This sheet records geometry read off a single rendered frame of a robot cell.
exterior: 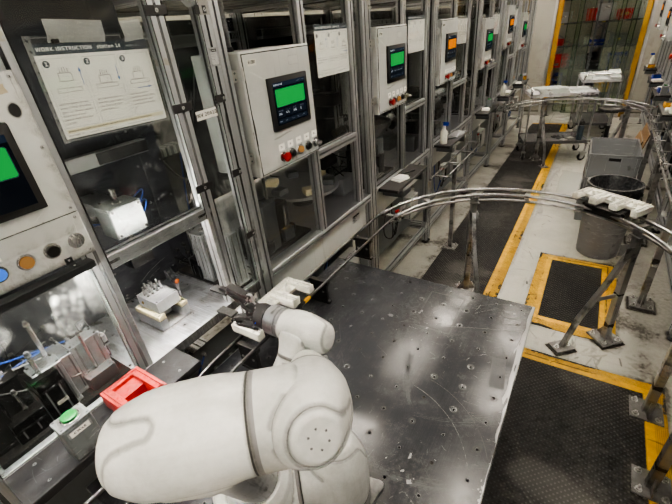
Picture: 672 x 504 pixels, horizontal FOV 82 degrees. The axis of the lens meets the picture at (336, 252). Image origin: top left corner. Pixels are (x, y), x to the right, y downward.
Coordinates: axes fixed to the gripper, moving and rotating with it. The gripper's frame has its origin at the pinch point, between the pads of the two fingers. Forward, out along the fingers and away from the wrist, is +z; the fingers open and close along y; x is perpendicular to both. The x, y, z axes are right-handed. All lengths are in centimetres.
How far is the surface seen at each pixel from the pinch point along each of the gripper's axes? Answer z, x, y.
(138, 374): 15.1, 26.4, -15.6
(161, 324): 32.0, 6.2, -17.3
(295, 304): 0.5, -33.8, -25.8
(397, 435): -56, -10, -44
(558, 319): -97, -182, -111
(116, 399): 12.3, 35.5, -15.6
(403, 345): -41, -49, -44
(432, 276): -4, -197, -111
